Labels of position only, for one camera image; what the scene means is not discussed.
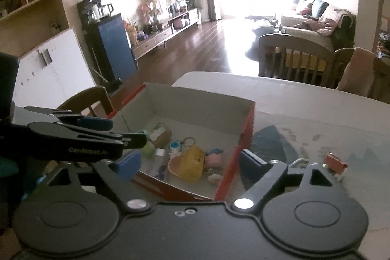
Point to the white cabinet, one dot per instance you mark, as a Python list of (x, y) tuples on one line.
[(51, 65)]

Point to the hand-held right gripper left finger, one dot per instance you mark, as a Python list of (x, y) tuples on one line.
[(129, 164)]

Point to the broom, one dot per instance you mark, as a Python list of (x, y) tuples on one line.
[(99, 71)]

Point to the olive brown small box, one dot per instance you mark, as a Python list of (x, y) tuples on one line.
[(163, 139)]

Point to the coffee table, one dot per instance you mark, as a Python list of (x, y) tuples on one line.
[(262, 23)]

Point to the pink haired doll figure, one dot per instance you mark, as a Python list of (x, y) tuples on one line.
[(213, 159)]

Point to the wooden slatted chair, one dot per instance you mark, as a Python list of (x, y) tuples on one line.
[(292, 46)]

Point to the red cardboard box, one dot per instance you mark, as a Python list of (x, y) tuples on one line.
[(198, 107)]

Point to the yellow small box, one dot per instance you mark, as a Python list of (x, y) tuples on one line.
[(195, 162)]

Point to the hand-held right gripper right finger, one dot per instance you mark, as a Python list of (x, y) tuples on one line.
[(251, 162)]

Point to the low wooden cabinet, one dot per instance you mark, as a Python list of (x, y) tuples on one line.
[(161, 34)]

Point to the bright green tube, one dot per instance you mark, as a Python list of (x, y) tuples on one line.
[(148, 151)]

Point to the black blue tall cabinet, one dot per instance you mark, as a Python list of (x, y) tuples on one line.
[(109, 43)]

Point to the sofa with cushions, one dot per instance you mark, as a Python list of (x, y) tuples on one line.
[(317, 25)]

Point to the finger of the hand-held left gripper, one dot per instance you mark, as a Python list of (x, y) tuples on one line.
[(91, 141), (97, 123)]

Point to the white small bottle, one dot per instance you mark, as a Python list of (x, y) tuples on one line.
[(158, 159)]

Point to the dark wooden chair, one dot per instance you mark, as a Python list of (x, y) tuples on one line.
[(91, 101)]

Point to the pink cloth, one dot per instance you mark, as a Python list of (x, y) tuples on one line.
[(356, 71)]

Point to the small red box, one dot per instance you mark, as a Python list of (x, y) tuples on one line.
[(335, 164)]

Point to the wooden wall shelf unit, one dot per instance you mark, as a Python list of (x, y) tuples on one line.
[(30, 4)]

